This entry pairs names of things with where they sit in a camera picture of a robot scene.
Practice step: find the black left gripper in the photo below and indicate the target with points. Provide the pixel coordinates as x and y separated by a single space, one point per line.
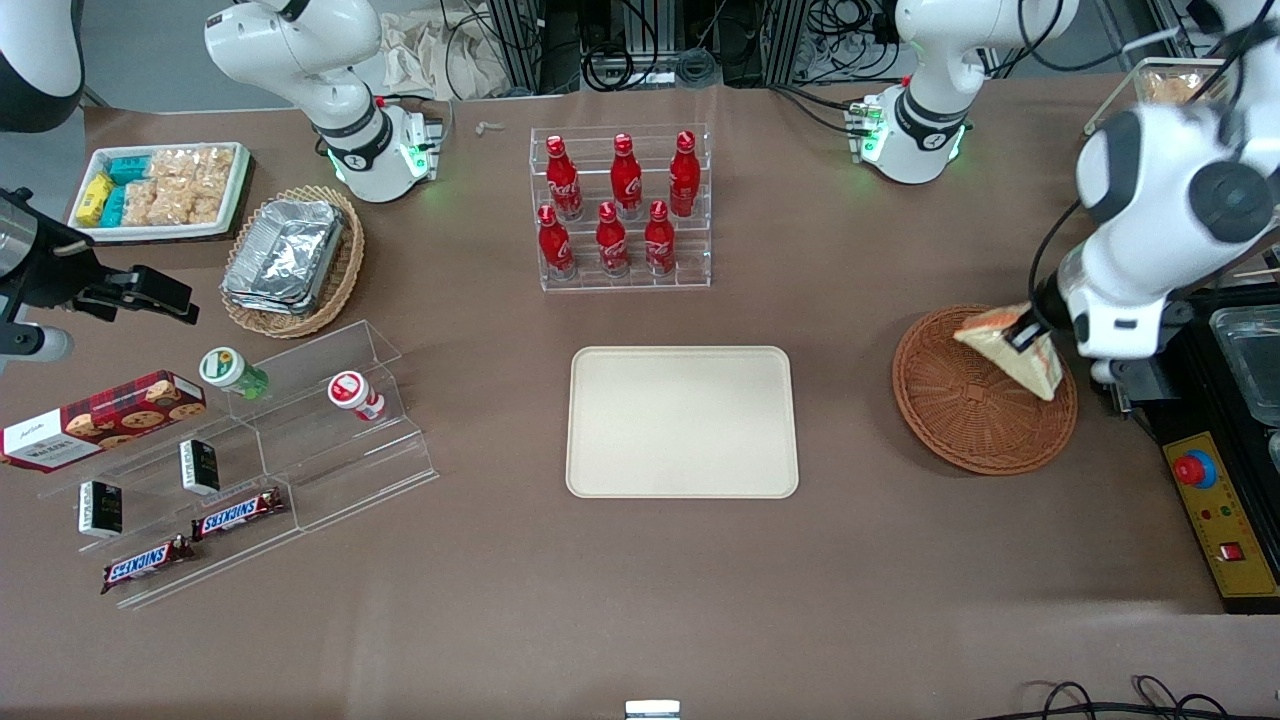
1046 304

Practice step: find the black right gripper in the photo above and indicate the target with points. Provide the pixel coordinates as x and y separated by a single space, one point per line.
55 272

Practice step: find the triangular sandwich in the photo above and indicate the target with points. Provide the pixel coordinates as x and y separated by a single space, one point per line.
1042 368

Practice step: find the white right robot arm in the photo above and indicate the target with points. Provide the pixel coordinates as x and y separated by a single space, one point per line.
300 50

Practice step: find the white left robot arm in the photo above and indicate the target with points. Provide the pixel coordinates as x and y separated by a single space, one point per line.
1150 170

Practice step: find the round brown wicker basket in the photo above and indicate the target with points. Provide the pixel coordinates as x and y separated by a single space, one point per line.
970 420

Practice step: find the aluminium foil tray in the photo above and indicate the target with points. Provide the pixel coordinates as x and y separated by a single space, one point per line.
285 250
255 303

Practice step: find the white rectangular snack tray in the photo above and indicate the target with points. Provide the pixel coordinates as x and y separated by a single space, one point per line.
240 190

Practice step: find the oval light wicker basket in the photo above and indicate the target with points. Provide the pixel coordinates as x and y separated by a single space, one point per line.
345 270

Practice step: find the cream rectangular serving tray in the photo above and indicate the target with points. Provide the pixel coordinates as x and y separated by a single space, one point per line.
680 420

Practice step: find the teal snack packet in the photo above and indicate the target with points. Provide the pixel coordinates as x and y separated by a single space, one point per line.
113 207
128 168

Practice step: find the clear rice cracker packet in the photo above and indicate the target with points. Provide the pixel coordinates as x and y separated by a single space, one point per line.
215 162
148 203
203 204
172 163

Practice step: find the yellow snack packet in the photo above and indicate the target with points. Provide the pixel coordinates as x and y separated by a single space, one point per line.
95 198

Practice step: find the green lidded drink cup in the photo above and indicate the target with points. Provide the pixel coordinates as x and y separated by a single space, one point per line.
225 368

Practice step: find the red tartan cookie box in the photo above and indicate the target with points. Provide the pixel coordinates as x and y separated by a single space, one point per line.
100 420

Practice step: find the small black chocolate box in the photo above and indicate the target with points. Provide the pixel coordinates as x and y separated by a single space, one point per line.
200 466
100 508

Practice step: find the black machine housing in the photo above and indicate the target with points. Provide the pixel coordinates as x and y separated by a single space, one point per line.
1190 420

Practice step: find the red emergency stop button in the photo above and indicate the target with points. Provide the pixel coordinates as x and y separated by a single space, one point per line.
1195 470

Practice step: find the clear plastic container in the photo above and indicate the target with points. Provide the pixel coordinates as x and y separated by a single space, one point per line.
1250 360

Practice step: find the red lidded drink cup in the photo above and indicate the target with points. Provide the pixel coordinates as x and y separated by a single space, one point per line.
350 390

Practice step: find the Snickers chocolate bar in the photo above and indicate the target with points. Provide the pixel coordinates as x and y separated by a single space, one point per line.
238 513
147 563

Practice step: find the clear acrylic snack bin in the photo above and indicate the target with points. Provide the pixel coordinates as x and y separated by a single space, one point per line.
1125 95

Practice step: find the clear acrylic step stand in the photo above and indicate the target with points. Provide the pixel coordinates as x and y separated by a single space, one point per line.
330 470

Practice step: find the fried pastry snack packet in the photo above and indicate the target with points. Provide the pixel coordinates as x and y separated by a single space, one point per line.
1165 88

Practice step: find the yellow control panel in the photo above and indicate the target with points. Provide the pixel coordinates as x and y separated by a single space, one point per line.
1240 520

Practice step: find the red Coca-Cola bottle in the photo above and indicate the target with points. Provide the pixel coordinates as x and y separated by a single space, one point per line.
611 242
562 180
553 243
684 175
659 240
626 178

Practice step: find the beige crumpled paper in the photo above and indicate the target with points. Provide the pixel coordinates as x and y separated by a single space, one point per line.
440 55

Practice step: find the small clear plastic scrap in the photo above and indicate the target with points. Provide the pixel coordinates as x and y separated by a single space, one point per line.
490 127

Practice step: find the clear acrylic bottle rack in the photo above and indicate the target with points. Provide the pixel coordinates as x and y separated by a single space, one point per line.
620 280

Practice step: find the small silver metal piece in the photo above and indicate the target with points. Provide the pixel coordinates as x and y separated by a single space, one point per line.
652 710

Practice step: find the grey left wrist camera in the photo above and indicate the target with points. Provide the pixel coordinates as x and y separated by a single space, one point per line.
1108 372

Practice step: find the small red switch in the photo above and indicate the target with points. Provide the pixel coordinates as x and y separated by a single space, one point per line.
1232 551

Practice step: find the aluminium frame rack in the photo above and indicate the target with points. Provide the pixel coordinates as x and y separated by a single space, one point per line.
530 40

